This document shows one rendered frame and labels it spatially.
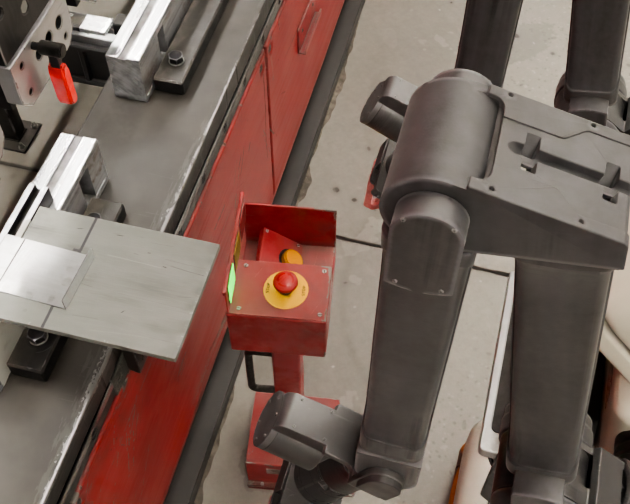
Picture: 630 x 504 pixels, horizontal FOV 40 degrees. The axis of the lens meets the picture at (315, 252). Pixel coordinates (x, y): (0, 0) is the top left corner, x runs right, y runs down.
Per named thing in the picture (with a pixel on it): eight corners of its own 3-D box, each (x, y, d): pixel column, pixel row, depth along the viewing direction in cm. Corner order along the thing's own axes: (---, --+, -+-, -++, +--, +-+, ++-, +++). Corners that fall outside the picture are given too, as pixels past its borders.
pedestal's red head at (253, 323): (325, 358, 147) (327, 301, 132) (231, 350, 147) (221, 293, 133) (335, 260, 158) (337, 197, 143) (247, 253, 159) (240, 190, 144)
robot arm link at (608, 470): (632, 530, 73) (636, 470, 76) (549, 478, 69) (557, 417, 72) (546, 539, 80) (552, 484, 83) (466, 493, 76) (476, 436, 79)
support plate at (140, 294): (176, 362, 109) (175, 359, 108) (-18, 317, 113) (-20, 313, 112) (220, 248, 119) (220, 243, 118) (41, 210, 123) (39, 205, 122)
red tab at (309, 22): (306, 55, 204) (305, 31, 199) (297, 53, 205) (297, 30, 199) (321, 13, 213) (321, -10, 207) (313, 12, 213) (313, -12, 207)
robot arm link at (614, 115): (657, 153, 97) (659, 118, 99) (597, 99, 93) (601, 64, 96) (589, 185, 103) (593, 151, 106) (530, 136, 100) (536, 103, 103)
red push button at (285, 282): (297, 303, 139) (296, 291, 136) (272, 301, 140) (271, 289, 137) (299, 282, 142) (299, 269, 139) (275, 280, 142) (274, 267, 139)
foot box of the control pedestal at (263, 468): (355, 497, 200) (357, 478, 190) (247, 487, 202) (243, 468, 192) (361, 417, 212) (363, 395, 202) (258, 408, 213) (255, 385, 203)
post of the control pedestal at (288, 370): (302, 442, 195) (298, 318, 151) (278, 440, 196) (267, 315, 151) (305, 419, 198) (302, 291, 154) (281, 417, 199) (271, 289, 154)
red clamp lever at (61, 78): (76, 108, 112) (58, 50, 104) (47, 103, 112) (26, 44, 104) (82, 98, 113) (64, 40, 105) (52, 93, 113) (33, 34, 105)
